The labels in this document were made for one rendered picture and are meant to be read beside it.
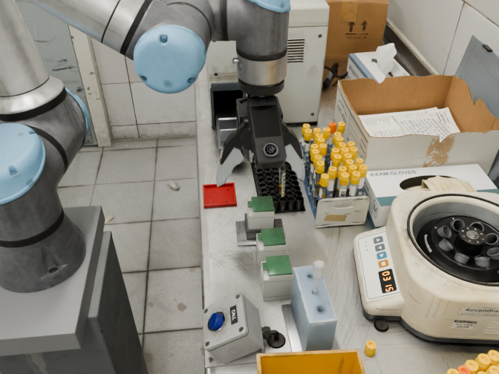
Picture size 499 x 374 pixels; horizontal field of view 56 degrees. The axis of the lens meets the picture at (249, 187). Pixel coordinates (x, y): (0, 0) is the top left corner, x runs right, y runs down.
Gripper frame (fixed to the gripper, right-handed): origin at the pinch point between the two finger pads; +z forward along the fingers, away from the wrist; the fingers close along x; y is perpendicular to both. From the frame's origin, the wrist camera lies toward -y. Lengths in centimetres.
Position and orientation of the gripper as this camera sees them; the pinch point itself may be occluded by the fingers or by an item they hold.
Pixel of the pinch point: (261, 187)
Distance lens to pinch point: 83.3
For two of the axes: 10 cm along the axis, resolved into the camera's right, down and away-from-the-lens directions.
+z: 0.0, 7.7, 6.4
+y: -1.1, -6.3, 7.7
